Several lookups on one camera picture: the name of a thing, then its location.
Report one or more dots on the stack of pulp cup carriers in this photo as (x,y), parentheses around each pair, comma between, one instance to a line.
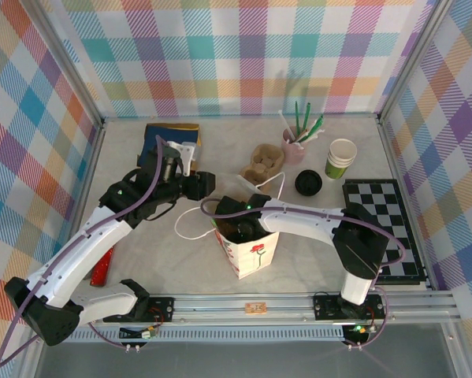
(265,161)

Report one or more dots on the white flower paper bag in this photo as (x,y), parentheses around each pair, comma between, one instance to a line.
(251,260)

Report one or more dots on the blue paper napkin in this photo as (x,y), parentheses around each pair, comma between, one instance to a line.
(153,132)

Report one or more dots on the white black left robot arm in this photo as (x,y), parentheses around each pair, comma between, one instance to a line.
(82,252)

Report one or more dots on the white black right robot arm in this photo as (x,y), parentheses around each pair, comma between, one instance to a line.
(306,224)

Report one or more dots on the yellow paper napkin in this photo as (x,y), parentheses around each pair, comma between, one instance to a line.
(199,139)

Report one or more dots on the cardboard napkin box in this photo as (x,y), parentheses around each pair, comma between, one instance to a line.
(180,127)

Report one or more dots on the stack of black cup lids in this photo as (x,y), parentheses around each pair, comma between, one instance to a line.
(308,183)

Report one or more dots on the pink straw holder cup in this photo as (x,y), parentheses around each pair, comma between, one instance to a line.
(292,153)

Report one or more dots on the red glitter toy microphone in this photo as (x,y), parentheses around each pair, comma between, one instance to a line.
(101,271)

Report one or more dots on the white stirrer stick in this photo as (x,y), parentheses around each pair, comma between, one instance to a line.
(286,123)

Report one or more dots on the small brown tag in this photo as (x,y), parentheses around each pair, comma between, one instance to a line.
(255,308)

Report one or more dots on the green stirrer stick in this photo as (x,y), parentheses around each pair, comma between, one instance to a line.
(307,118)
(298,118)

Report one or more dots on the stack of green paper cups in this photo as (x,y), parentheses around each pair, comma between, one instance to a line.
(340,157)

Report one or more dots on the green-tipped wrapped straw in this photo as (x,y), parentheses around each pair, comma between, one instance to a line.
(317,124)

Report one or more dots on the small connector board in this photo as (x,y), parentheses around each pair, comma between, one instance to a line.
(141,334)
(359,330)

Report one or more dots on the black white chessboard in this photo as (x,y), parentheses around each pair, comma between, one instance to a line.
(381,197)

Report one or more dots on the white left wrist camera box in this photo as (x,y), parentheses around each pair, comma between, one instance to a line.
(184,151)

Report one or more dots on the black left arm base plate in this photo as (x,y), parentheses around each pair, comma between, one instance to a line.
(160,309)

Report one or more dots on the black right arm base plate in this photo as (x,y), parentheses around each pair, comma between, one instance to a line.
(326,307)

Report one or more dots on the aluminium frame post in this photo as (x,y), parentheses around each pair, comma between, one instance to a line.
(68,67)
(413,59)

